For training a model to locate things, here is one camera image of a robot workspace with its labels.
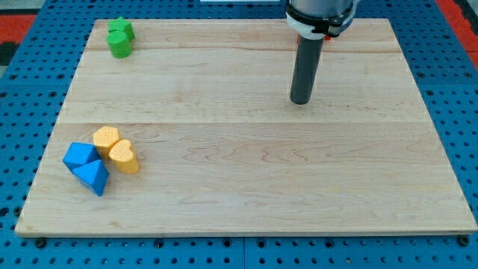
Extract yellow hexagon block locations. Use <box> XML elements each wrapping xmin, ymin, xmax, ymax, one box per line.
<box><xmin>93</xmin><ymin>126</ymin><xmax>121</xmax><ymax>159</ymax></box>

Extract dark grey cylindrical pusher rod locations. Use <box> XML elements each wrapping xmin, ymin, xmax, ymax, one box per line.
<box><xmin>290</xmin><ymin>36</ymin><xmax>323</xmax><ymax>105</ymax></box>

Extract green star block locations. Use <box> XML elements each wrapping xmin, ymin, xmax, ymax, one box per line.
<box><xmin>108</xmin><ymin>17</ymin><xmax>135</xmax><ymax>41</ymax></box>

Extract green cylinder block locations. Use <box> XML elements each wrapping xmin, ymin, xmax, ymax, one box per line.
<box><xmin>106</xmin><ymin>31</ymin><xmax>131</xmax><ymax>58</ymax></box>

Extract red block behind rod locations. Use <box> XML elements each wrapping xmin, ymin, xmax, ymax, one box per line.
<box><xmin>296</xmin><ymin>34</ymin><xmax>332</xmax><ymax>44</ymax></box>

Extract grey robot arm flange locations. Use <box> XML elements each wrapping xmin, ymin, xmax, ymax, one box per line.
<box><xmin>285</xmin><ymin>0</ymin><xmax>361</xmax><ymax>40</ymax></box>

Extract blue triangular block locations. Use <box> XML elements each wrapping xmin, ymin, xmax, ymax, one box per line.
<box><xmin>72</xmin><ymin>159</ymin><xmax>109</xmax><ymax>197</ymax></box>

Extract blue cube block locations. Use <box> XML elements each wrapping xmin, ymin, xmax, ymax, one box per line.
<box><xmin>63</xmin><ymin>142</ymin><xmax>101</xmax><ymax>170</ymax></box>

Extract yellow heart block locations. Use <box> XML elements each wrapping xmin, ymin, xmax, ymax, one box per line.
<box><xmin>108</xmin><ymin>139</ymin><xmax>139</xmax><ymax>174</ymax></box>

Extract light wooden board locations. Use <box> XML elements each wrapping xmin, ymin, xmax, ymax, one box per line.
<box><xmin>16</xmin><ymin>19</ymin><xmax>477</xmax><ymax>238</ymax></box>

